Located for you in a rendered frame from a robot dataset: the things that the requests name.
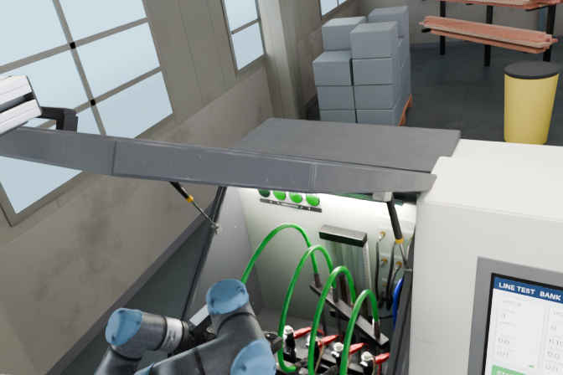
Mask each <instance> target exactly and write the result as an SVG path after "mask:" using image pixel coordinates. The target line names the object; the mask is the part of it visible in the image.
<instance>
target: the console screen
mask: <svg viewBox="0 0 563 375"><path fill-rule="evenodd" d="M467 375H563V272H560V271H555V270H548V269H543V268H539V267H534V266H529V265H522V264H517V263H513V262H508V261H503V260H499V259H491V258H487V257H482V256H478V260H477V269H476V280H475V289H474V298H473V317H472V327H471V336H470V347H469V356H468V365H467Z"/></svg>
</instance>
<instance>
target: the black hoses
mask: <svg viewBox="0 0 563 375"><path fill-rule="evenodd" d="M380 241H381V239H380V238H378V239H377V240H376V244H375V251H376V268H375V278H374V287H375V294H376V299H377V307H378V309H379V308H380V309H382V308H383V305H384V302H385V301H386V310H387V311H389V310H390V307H391V304H392V303H393V297H392V288H393V284H394V281H395V275H396V272H397V271H398V269H395V270H394V273H393V275H392V271H393V266H394V248H395V244H396V242H395V241H394V242H393V243H392V245H391V251H390V272H389V276H388V280H387V285H386V298H385V297H383V295H384V293H385V292H384V291H381V294H380V296H379V292H378V275H379V265H380V256H379V242H380ZM410 248H411V245H410V244H409V246H408V249H407V253H406V263H407V262H408V258H409V253H410ZM391 276H392V279H391ZM390 280H391V281H390ZM402 287H403V284H402V286H401V288H400V292H399V295H398V303H397V310H399V304H400V302H399V299H400V293H401V290H402ZM389 298H390V299H389ZM381 300H382V301H381ZM380 302H381V304H380ZM387 318H393V315H388V316H379V319H387Z"/></svg>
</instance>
